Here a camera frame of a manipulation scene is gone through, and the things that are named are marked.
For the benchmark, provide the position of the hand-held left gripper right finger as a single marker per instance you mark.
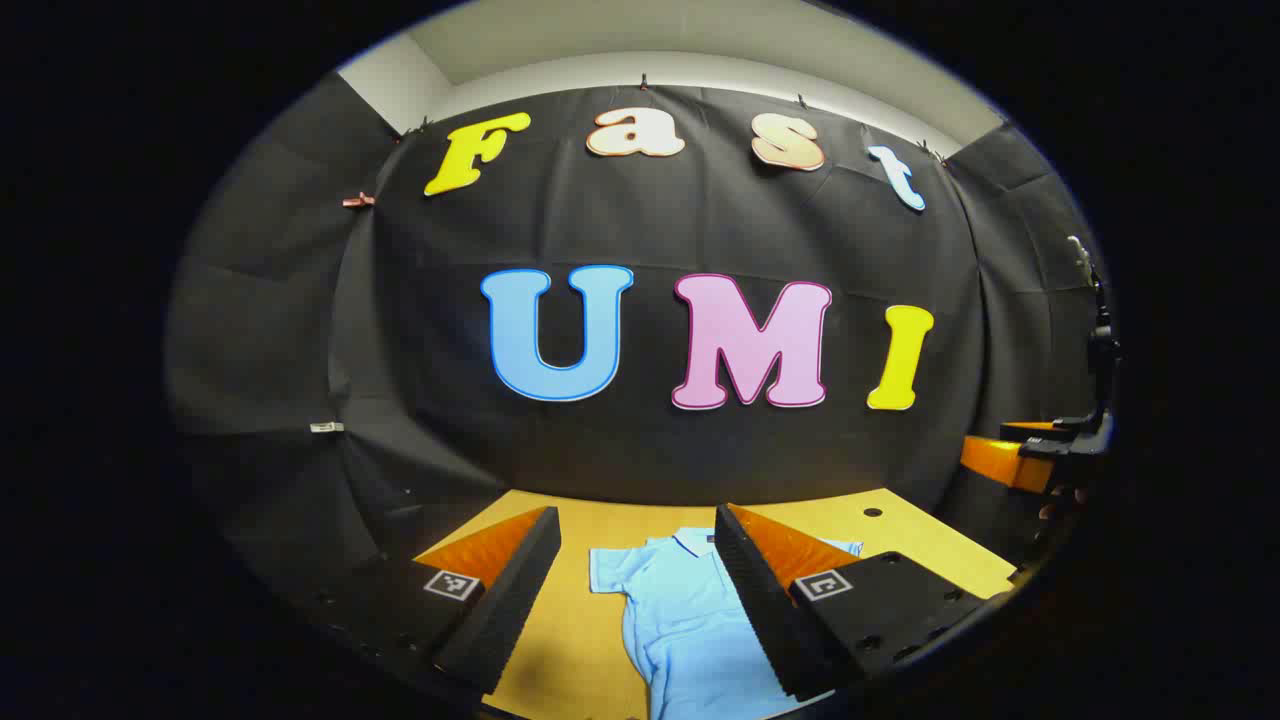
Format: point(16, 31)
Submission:
point(765, 610)

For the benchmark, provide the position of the black backdrop cloth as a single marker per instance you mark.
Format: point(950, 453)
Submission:
point(700, 460)

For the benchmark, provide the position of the light blue T-shirt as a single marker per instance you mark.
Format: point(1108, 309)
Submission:
point(680, 620)

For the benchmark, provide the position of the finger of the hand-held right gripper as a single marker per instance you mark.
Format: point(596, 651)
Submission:
point(1000, 462)
point(1035, 430)

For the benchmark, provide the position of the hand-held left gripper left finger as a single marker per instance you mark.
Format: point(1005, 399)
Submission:
point(510, 600)

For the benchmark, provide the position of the pink cloth clip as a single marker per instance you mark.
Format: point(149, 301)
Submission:
point(357, 201)

